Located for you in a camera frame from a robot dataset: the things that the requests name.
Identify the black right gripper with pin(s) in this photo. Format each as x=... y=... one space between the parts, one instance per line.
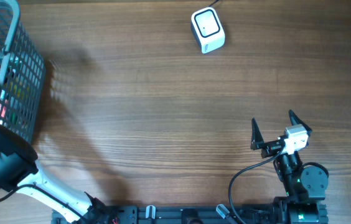
x=257 y=142

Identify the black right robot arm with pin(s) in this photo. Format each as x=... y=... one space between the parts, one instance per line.
x=304 y=183

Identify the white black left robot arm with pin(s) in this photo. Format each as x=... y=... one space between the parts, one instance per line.
x=21 y=172

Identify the white barcode scanner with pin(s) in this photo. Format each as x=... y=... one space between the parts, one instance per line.
x=207 y=29

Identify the dark mesh shopping basket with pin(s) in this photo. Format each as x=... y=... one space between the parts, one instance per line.
x=22 y=73

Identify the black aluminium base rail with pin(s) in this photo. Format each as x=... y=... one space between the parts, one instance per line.
x=264 y=213

